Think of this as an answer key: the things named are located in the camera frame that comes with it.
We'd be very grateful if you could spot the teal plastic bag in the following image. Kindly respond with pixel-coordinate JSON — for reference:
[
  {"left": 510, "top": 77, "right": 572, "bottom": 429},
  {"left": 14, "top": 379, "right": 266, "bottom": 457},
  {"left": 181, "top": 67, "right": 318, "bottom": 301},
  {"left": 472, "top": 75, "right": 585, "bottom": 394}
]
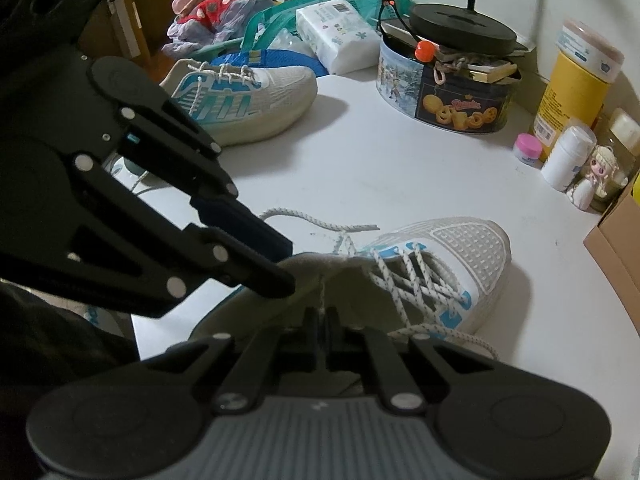
[{"left": 190, "top": 0, "right": 417, "bottom": 67}]

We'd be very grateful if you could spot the white mesh sneaker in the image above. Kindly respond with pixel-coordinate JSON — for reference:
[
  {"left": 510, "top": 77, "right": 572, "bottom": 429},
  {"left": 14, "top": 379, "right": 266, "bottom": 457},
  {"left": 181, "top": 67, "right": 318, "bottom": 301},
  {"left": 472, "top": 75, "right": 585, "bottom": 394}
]
[
  {"left": 187, "top": 216, "right": 514, "bottom": 362},
  {"left": 158, "top": 57, "right": 319, "bottom": 147}
]

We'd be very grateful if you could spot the small white bottle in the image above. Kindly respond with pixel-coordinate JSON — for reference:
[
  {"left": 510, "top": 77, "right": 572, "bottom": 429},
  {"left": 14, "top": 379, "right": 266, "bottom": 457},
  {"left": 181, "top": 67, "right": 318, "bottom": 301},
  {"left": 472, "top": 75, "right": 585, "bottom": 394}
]
[{"left": 540, "top": 125, "right": 597, "bottom": 192}]

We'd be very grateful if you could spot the white speckled shoelace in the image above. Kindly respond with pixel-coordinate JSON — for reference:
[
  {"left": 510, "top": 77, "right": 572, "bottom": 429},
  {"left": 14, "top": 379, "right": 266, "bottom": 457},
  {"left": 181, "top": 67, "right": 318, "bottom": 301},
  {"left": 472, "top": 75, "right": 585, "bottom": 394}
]
[
  {"left": 187, "top": 62, "right": 264, "bottom": 124},
  {"left": 257, "top": 207, "right": 502, "bottom": 362}
]

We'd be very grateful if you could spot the white round container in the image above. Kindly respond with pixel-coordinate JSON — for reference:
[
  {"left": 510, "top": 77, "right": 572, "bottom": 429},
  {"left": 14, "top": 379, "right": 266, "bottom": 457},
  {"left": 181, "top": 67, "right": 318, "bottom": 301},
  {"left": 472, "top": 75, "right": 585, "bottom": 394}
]
[{"left": 102, "top": 153, "right": 168, "bottom": 197}]

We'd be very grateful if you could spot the pink chain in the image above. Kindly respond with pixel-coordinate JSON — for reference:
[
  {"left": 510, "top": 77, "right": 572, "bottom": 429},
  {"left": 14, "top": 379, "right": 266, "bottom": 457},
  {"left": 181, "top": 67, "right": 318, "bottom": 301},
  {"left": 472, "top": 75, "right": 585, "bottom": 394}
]
[{"left": 432, "top": 57, "right": 472, "bottom": 86}]

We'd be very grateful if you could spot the grey patterned garment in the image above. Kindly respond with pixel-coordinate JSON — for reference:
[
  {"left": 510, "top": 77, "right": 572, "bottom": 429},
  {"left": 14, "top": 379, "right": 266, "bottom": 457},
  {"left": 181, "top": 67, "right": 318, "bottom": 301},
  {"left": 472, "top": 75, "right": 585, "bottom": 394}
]
[{"left": 162, "top": 0, "right": 277, "bottom": 59}]

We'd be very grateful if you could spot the white tissue pack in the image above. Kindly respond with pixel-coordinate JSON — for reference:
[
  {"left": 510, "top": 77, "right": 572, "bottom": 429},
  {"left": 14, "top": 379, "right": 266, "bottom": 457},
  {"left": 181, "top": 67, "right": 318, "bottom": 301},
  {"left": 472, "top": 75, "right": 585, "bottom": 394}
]
[{"left": 294, "top": 0, "right": 384, "bottom": 76}]

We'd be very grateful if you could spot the black cord with orange tip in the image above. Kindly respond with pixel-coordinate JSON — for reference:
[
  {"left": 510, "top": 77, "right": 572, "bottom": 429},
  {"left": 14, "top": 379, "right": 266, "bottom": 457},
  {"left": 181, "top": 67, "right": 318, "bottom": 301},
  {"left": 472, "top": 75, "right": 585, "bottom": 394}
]
[{"left": 377, "top": 0, "right": 417, "bottom": 42}]

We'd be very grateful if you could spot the black desk lamp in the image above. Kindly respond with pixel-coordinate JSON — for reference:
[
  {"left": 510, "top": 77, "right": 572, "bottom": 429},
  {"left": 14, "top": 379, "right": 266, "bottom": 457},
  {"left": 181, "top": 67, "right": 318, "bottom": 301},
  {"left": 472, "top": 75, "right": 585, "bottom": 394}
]
[{"left": 408, "top": 0, "right": 519, "bottom": 56}]

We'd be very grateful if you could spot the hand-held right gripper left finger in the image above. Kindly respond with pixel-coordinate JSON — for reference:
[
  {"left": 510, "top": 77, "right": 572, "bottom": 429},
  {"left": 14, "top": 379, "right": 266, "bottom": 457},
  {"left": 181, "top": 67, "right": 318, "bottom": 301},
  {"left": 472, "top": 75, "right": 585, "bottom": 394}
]
[{"left": 164, "top": 306, "right": 322, "bottom": 414}]

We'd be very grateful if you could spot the blonde doll figurine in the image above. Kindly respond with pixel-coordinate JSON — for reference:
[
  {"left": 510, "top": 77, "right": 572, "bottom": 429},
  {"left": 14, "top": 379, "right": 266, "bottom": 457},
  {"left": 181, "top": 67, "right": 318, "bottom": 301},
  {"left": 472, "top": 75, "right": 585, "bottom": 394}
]
[{"left": 564, "top": 145, "right": 630, "bottom": 213}]

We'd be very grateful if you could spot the clear bottle with white cap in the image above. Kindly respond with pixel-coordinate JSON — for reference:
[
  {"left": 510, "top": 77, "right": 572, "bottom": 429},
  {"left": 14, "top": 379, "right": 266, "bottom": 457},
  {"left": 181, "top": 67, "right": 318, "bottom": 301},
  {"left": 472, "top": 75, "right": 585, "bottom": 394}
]
[{"left": 597, "top": 107, "right": 640, "bottom": 162}]

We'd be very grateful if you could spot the brown cardboard box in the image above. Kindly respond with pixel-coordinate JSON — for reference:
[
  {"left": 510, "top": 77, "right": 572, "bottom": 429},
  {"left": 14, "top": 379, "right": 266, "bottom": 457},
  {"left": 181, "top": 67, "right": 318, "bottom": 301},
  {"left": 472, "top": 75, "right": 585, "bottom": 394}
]
[{"left": 583, "top": 170, "right": 640, "bottom": 292}]

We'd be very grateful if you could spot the yellow canister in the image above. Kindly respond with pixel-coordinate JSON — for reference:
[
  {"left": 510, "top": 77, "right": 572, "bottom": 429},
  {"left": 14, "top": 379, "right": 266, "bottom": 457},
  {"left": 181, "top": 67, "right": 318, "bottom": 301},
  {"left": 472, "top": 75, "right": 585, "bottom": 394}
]
[{"left": 532, "top": 50, "right": 614, "bottom": 162}]

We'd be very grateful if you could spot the round blue cookie tin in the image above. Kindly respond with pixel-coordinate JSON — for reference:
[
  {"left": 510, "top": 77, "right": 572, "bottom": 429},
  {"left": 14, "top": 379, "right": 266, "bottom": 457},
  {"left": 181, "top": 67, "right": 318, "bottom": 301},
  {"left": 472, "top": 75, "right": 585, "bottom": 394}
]
[{"left": 375, "top": 34, "right": 524, "bottom": 135}]

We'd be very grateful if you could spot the small pink jar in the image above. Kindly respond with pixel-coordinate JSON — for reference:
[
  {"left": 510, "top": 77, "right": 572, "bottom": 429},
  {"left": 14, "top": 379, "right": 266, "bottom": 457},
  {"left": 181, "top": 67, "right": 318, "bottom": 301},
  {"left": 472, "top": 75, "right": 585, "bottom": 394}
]
[{"left": 513, "top": 132, "right": 544, "bottom": 164}]

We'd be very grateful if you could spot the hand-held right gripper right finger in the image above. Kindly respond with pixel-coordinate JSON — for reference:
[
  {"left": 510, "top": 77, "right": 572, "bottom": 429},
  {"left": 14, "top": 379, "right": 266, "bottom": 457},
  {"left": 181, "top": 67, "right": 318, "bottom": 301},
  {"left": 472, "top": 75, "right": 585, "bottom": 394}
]
[{"left": 326, "top": 306, "right": 497, "bottom": 414}]

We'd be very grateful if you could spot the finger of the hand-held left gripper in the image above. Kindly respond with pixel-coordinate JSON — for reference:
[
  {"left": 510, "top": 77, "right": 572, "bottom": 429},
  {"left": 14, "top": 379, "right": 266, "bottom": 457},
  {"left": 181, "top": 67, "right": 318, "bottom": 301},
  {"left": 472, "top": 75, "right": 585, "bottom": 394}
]
[
  {"left": 114, "top": 96, "right": 294, "bottom": 264},
  {"left": 59, "top": 152, "right": 297, "bottom": 319}
]

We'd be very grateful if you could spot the black flat case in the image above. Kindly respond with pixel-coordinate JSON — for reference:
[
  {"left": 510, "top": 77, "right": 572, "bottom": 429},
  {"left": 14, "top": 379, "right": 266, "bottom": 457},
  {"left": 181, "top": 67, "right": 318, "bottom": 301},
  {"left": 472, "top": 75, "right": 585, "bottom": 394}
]
[{"left": 382, "top": 24, "right": 427, "bottom": 47}]

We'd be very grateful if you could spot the red dotted cloth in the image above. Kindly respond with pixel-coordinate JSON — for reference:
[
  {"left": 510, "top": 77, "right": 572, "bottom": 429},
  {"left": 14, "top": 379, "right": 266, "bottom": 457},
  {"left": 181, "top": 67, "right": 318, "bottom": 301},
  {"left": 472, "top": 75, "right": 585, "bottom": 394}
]
[{"left": 177, "top": 0, "right": 227, "bottom": 27}]

